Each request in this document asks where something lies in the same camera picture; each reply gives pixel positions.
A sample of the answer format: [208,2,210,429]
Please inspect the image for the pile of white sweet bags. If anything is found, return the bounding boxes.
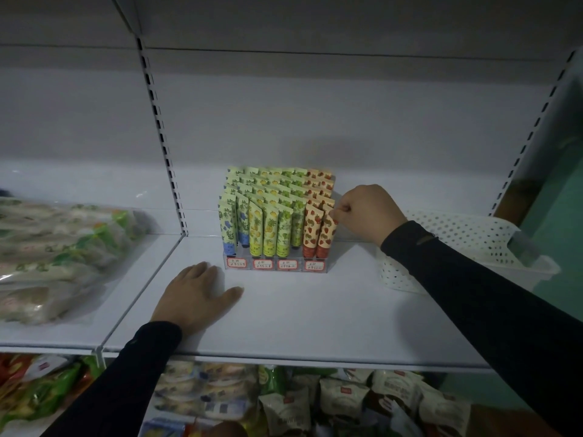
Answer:
[152,361,258,422]

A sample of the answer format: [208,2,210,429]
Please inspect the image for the clear bag of green sweets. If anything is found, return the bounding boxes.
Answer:
[0,197,151,326]

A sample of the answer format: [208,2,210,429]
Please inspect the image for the white store shelf unit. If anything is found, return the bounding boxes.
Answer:
[0,0,583,437]

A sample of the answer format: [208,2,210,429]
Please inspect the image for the group of white green pouches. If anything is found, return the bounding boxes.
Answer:
[257,366,472,437]

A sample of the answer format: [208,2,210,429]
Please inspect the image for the clear acrylic display rack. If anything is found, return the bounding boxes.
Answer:
[223,243,331,274]

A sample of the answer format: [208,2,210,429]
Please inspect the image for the person's right hand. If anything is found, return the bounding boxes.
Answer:
[329,184,409,248]

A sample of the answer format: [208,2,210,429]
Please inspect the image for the heap of assorted snack packets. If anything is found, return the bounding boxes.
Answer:
[0,353,103,431]

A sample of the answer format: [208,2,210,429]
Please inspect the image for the person's right forearm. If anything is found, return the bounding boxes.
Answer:
[380,220,583,435]

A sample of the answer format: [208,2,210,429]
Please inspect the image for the row of cream tubes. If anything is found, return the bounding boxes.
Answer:
[225,167,336,210]

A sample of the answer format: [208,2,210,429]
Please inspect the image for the orange brown snack packet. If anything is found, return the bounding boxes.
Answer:
[196,421,249,437]

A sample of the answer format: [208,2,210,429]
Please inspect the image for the blue yellow snack packet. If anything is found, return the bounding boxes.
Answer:
[138,418,188,437]

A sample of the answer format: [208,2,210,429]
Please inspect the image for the person's left hand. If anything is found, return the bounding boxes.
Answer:
[150,262,245,338]

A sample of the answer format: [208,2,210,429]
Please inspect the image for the white perforated basket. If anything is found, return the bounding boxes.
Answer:
[375,209,562,296]

